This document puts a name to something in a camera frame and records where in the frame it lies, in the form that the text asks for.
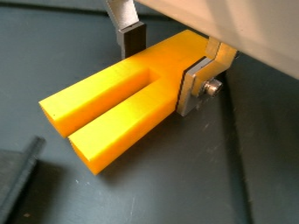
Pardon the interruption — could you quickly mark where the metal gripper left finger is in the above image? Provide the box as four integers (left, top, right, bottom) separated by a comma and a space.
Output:
105, 0, 146, 59

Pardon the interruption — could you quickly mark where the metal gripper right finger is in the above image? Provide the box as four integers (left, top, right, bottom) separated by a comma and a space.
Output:
177, 38, 238, 116

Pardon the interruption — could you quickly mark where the yellow double-square forked block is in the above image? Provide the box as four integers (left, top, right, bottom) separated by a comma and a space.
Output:
41, 31, 209, 174

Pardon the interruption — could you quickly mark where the black curved holder bracket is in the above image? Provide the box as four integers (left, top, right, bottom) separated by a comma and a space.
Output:
0, 136, 46, 224

